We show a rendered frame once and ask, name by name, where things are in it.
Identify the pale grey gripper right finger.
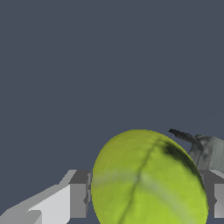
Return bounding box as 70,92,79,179
199,169,224,219

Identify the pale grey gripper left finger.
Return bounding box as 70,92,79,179
0,169,94,224

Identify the grey metallic object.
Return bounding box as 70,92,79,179
168,128,224,174

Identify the yellow-green tennis ball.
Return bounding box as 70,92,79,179
90,129,210,224

